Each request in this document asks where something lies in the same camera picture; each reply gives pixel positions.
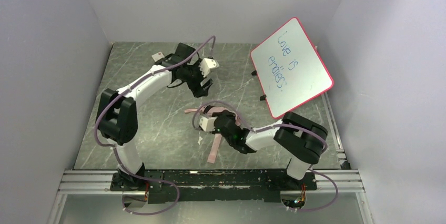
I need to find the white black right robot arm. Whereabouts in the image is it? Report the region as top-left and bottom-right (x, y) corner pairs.
(199, 108), (328, 180)

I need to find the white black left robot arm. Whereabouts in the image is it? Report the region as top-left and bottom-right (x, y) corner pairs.
(94, 43), (219, 189)

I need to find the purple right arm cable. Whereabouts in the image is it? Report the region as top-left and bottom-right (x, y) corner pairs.
(192, 101), (339, 213)

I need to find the red framed whiteboard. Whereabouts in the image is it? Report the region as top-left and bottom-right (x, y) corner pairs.
(250, 17), (334, 119)

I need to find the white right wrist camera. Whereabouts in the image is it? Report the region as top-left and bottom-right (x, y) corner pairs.
(198, 115), (217, 133)

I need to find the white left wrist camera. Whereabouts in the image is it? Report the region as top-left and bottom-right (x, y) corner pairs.
(199, 58), (219, 77)

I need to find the small white card box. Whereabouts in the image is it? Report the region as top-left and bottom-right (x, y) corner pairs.
(151, 52), (165, 62)

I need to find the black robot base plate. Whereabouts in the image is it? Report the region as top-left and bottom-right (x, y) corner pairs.
(109, 169), (317, 204)

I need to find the aluminium frame rail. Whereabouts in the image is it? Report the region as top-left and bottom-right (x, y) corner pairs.
(47, 94), (374, 223)

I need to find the pink and black folding umbrella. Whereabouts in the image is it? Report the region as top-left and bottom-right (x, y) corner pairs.
(205, 105), (241, 164)

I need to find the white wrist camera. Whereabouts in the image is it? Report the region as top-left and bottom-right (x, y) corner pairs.
(198, 115), (217, 133)
(199, 58), (219, 77)

